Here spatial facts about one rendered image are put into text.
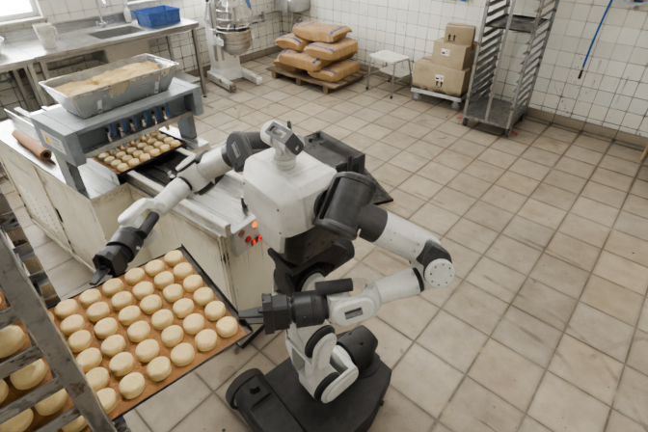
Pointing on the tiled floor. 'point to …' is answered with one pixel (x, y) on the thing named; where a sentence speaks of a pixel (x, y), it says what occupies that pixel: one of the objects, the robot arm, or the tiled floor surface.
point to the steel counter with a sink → (102, 39)
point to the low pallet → (316, 79)
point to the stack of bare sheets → (378, 192)
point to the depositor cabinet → (68, 232)
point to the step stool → (391, 67)
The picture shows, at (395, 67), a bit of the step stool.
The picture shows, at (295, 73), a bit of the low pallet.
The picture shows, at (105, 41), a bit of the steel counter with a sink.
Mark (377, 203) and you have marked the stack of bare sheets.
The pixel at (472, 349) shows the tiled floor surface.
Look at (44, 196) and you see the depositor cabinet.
